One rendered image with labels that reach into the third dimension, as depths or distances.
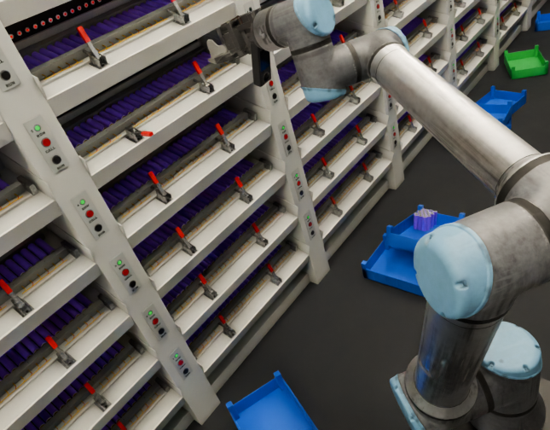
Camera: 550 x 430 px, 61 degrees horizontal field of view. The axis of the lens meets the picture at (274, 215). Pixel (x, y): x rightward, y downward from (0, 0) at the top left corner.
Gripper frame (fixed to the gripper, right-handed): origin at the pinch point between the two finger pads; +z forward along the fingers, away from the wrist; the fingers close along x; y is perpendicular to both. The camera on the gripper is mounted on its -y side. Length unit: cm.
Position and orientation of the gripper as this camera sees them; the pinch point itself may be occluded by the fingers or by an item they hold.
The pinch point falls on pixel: (217, 59)
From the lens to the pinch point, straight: 128.9
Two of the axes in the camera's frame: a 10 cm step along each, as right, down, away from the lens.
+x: -6.0, 5.9, -5.4
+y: -4.1, -8.1, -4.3
